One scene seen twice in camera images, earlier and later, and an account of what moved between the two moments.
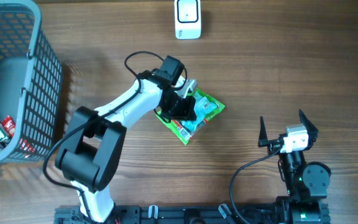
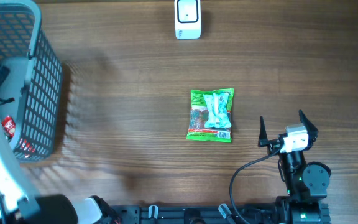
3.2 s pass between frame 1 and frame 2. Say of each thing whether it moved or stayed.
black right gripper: stayed
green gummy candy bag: moved
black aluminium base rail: stayed
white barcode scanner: stayed
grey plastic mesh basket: stayed
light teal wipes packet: moved
